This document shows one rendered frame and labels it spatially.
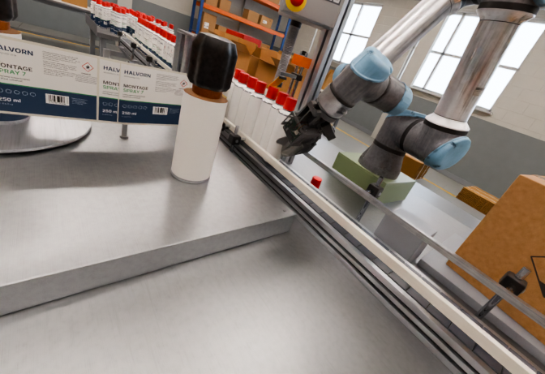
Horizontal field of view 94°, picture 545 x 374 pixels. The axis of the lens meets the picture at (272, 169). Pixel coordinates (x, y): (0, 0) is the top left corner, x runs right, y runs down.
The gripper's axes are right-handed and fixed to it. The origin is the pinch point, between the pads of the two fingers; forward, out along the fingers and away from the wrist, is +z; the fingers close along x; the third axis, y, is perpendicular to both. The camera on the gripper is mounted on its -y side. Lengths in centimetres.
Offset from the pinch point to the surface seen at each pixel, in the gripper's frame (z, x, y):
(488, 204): 55, 60, -428
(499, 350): -27, 51, 5
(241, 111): 8.3, -21.8, 2.9
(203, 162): -2.3, 3.7, 28.5
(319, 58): -18.1, -23.1, -11.8
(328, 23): -26.3, -27.5, -10.1
